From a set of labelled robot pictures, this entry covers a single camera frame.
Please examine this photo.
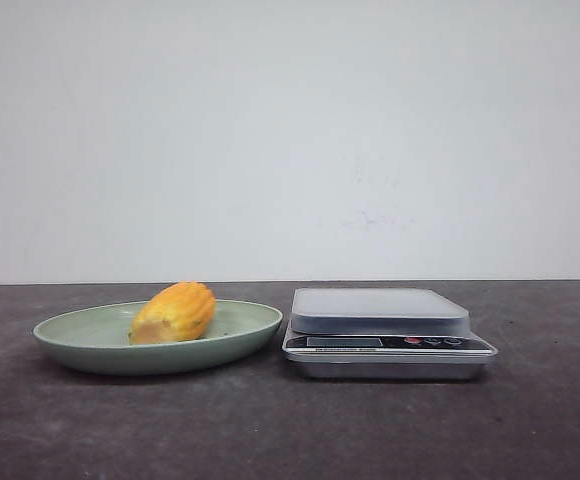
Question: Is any yellow corn cob piece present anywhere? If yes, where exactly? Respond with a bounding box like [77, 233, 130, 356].
[128, 282, 216, 345]

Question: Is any silver digital kitchen scale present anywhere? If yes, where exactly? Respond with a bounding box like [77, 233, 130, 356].
[282, 288, 498, 380]

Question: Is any green oval plate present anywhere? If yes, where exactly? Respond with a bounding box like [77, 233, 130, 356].
[33, 299, 283, 376]

